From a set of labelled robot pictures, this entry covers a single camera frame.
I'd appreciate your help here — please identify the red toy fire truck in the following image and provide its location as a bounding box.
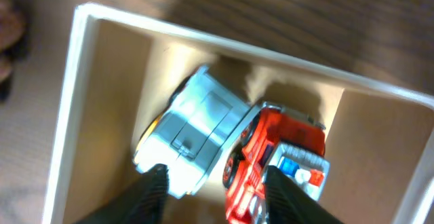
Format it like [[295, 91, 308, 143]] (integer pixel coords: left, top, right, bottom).
[[222, 102, 330, 223]]

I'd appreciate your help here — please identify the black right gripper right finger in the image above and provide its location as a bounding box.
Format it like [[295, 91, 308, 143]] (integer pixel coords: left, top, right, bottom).
[[264, 166, 343, 224]]

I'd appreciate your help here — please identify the white cardboard box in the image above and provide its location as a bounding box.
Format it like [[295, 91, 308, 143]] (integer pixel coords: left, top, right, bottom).
[[43, 3, 433, 223]]

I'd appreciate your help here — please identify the brown plush toy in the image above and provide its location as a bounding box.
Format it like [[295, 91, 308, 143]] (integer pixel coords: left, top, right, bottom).
[[1, 0, 26, 83]]

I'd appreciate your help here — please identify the yellow toy dump truck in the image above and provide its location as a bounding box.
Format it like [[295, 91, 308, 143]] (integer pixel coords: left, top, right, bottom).
[[133, 65, 260, 199]]

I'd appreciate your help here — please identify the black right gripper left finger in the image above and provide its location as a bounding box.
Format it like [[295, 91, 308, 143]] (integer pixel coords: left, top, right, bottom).
[[77, 164, 169, 224]]

